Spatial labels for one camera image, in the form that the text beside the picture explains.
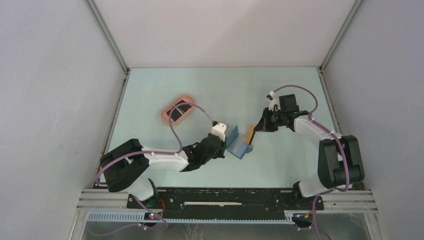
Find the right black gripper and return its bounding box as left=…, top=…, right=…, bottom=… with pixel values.
left=254, top=107, right=287, bottom=132

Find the gold credit card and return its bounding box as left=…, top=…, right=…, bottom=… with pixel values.
left=244, top=124, right=255, bottom=145

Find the blue card holder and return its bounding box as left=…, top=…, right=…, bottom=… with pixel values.
left=226, top=125, right=253, bottom=160

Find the black credit card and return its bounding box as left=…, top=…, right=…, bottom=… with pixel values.
left=166, top=100, right=192, bottom=122

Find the pink oval tray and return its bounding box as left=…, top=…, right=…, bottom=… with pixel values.
left=160, top=94, right=196, bottom=127

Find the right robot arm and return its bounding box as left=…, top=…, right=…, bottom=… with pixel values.
left=254, top=91, right=365, bottom=209

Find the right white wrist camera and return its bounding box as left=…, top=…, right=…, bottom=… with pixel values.
left=266, top=91, right=281, bottom=112

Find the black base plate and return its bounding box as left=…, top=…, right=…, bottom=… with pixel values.
left=147, top=187, right=324, bottom=221

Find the aluminium frame rail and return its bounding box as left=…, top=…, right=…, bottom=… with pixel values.
left=76, top=187, right=377, bottom=224

